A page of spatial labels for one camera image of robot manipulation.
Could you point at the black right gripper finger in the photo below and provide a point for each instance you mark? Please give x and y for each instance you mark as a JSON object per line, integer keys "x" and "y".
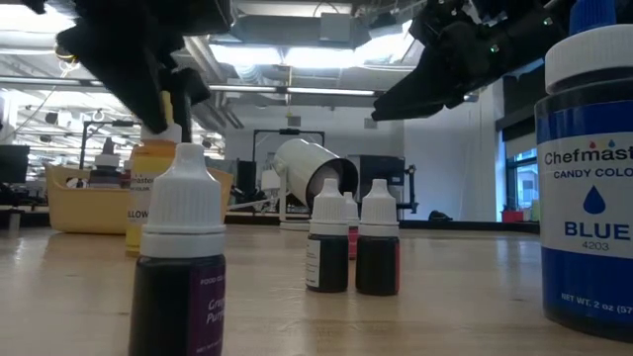
{"x": 420, "y": 94}

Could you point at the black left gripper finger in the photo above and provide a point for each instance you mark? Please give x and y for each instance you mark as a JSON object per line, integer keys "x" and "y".
{"x": 133, "y": 89}
{"x": 184, "y": 94}

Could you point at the purple food colouring bottle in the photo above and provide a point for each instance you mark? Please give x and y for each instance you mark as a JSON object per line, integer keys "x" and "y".
{"x": 106, "y": 162}

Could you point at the orange-capped red colouring bottle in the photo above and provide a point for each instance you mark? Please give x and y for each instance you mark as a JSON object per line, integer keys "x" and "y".
{"x": 126, "y": 179}

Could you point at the yellow food colouring bottle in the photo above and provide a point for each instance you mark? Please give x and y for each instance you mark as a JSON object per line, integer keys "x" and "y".
{"x": 148, "y": 198}

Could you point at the grape purple dropper bottle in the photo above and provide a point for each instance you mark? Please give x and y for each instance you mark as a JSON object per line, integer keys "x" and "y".
{"x": 178, "y": 296}

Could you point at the blue food colouring bottle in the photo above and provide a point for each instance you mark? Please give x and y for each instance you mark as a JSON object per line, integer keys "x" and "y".
{"x": 588, "y": 277}

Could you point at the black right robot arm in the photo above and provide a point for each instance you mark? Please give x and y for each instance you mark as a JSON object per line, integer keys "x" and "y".
{"x": 534, "y": 34}

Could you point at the ceiling light strip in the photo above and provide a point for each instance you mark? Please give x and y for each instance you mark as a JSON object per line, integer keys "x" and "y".
{"x": 326, "y": 91}

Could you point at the black cabinet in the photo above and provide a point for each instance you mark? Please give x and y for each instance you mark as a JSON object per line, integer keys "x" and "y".
{"x": 383, "y": 183}

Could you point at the grey ceiling box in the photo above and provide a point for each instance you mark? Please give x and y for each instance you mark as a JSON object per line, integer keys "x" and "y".
{"x": 335, "y": 27}

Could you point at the black lump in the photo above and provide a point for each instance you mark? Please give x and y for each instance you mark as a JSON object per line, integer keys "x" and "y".
{"x": 439, "y": 216}

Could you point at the yellow plastic bin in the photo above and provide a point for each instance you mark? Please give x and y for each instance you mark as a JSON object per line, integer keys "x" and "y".
{"x": 84, "y": 207}

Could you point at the white spotlight lamp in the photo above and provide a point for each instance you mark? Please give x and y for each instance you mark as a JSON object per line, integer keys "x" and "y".
{"x": 301, "y": 163}

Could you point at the black monitor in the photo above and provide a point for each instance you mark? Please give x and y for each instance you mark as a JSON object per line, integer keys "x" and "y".
{"x": 14, "y": 163}

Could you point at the red box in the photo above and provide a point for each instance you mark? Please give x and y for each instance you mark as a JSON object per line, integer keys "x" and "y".
{"x": 512, "y": 216}

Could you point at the green container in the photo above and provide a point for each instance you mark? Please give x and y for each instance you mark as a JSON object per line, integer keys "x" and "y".
{"x": 535, "y": 211}

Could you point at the black stand frame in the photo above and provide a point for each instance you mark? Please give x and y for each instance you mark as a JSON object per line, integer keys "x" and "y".
{"x": 289, "y": 131}

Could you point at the black aluminium rig frame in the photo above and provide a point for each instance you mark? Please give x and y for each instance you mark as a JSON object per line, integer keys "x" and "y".
{"x": 445, "y": 226}

